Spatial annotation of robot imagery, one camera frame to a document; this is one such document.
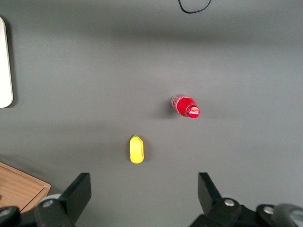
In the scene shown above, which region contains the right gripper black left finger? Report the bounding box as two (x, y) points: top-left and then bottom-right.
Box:
(0, 173), (92, 227)

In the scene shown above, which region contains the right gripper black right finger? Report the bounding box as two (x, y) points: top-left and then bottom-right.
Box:
(189, 172), (285, 227)

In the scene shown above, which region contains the white rectangular tray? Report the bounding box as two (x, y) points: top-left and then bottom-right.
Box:
(0, 16), (14, 109)

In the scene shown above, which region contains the wooden two-drawer cabinet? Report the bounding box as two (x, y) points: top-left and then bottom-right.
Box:
(0, 162), (52, 213)

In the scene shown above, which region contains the yellow lemon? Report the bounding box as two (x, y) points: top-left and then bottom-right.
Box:
(129, 135), (145, 164)

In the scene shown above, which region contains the red cola bottle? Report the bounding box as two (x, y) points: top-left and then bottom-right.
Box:
(170, 93), (201, 120)

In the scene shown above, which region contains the black cable loop on table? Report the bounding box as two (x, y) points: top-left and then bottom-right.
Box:
(177, 0), (213, 14)

